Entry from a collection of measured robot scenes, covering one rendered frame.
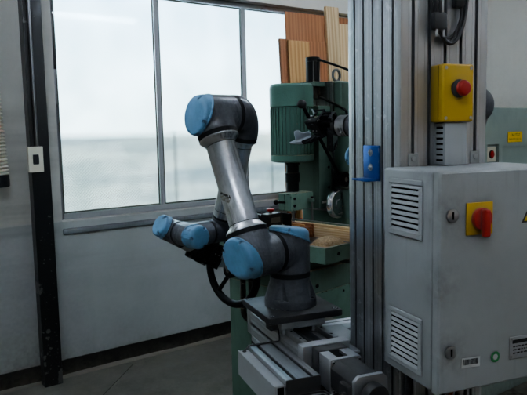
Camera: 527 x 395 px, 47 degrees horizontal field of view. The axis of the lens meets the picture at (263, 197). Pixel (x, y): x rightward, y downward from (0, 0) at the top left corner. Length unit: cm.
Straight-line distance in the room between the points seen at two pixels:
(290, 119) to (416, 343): 124
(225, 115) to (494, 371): 94
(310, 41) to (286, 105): 187
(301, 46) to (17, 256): 217
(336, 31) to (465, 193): 317
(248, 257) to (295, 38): 275
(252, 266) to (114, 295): 210
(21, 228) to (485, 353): 254
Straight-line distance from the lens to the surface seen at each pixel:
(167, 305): 381
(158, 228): 195
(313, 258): 224
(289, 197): 244
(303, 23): 426
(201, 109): 171
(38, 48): 336
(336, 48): 437
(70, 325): 359
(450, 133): 150
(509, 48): 463
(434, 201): 129
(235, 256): 164
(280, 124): 241
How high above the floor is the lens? 132
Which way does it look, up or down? 6 degrees down
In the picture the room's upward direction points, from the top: 1 degrees counter-clockwise
